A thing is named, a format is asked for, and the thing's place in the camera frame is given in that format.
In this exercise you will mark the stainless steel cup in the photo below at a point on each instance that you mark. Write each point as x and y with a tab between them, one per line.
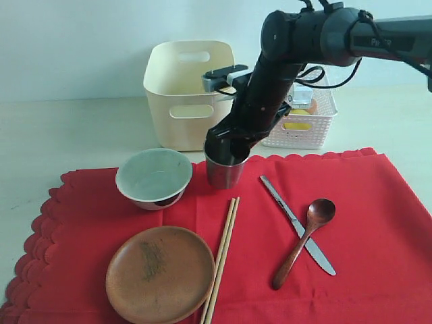
224	169

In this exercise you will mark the white perforated plastic basket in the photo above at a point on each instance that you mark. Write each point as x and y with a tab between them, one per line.
321	121

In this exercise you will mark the blue white milk carton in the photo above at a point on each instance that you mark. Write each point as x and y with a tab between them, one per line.
300	96

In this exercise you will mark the brown wooden plate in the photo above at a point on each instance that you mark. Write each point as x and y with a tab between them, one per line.
160	275

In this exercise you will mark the yellow lemon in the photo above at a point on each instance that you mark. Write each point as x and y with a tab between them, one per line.
298	120

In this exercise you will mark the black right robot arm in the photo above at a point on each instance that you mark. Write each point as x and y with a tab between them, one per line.
334	35

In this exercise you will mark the white ceramic bowl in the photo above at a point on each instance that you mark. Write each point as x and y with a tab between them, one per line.
155	178

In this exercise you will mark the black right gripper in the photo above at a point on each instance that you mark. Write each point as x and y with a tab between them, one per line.
244	126

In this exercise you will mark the cream plastic bin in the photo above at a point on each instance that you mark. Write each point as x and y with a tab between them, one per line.
181	109

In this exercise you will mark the red scalloped table cloth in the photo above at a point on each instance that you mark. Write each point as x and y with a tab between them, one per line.
379	244

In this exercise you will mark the brown egg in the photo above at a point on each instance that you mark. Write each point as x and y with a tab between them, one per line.
313	107

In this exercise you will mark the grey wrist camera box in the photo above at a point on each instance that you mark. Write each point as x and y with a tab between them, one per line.
223	77

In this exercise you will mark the dark wooden spoon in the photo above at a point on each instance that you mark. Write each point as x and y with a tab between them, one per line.
320	212

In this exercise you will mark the steel table knife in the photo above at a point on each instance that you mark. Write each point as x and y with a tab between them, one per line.
310	245

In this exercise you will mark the wooden chopstick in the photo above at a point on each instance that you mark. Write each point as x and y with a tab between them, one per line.
222	265
218	259

